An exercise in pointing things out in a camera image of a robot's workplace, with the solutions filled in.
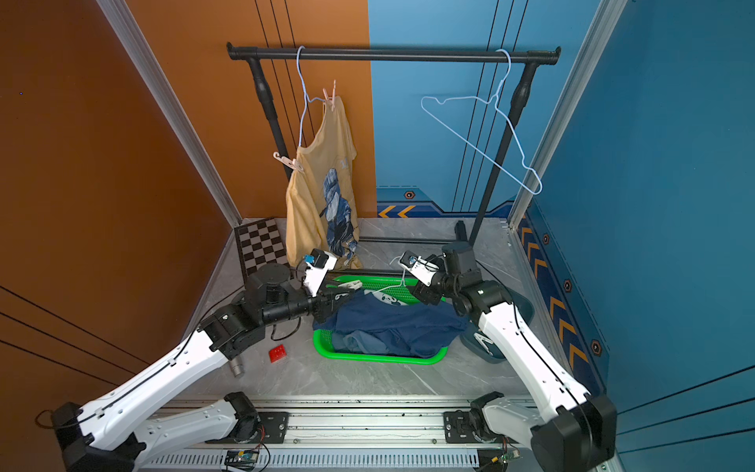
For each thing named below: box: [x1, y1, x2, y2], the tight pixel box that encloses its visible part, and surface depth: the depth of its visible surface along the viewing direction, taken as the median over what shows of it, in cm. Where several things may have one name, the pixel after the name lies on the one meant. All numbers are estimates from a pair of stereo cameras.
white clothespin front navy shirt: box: [338, 279, 363, 291], surface depth 68 cm
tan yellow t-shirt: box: [285, 96, 363, 271], surface depth 71 cm
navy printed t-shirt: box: [313, 289, 470, 358], surface depth 83 cm
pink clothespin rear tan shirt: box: [322, 79, 337, 112], surface depth 78 cm
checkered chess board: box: [233, 217, 291, 289], surface depth 111 cm
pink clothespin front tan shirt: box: [272, 151, 304, 172], surface depth 62 cm
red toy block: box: [268, 344, 288, 364], surface depth 87 cm
